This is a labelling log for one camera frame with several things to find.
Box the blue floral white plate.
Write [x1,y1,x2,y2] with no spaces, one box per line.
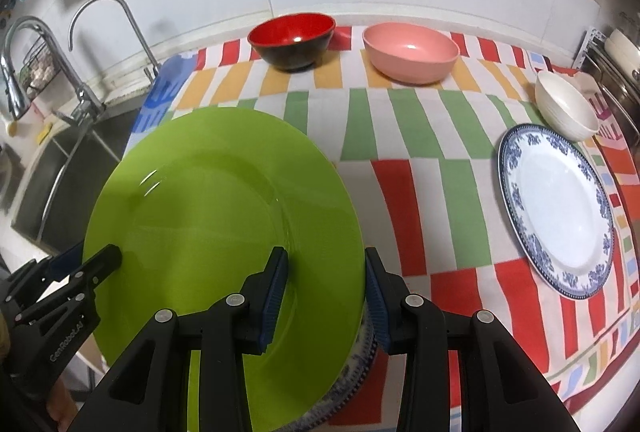
[497,123,617,302]

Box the chrome pull-down faucet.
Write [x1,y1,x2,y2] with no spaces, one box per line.
[0,16,107,123]

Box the steel sink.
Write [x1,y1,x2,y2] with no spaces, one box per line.
[10,107,147,254]

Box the person's left hand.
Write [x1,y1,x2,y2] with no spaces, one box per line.
[45,374,93,432]

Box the white bowl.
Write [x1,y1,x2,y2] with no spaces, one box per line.
[535,71,601,143]

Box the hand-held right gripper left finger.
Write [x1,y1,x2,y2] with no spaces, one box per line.
[75,246,291,432]

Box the gooseneck metal faucet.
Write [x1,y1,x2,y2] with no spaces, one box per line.
[67,0,162,84]

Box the green plate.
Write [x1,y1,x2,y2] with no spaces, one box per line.
[82,108,366,432]

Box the white pan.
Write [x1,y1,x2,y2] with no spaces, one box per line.
[604,28,640,78]

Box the red and black bowl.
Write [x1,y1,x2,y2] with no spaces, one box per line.
[247,13,337,73]

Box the metal dish rack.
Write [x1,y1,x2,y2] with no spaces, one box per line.
[580,27,640,165]

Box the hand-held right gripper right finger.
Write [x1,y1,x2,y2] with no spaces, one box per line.
[364,247,568,432]

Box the blue patterned plate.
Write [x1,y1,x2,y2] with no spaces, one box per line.
[300,307,379,429]

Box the pink bowl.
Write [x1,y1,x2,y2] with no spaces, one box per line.
[362,23,461,86]

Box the striped colourful tablecloth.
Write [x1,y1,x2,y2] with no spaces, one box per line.
[127,24,640,432]

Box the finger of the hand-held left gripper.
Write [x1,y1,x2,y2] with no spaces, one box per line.
[5,239,85,296]
[15,244,124,328]

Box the wire sink basket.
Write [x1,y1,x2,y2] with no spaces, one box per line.
[22,39,69,101]

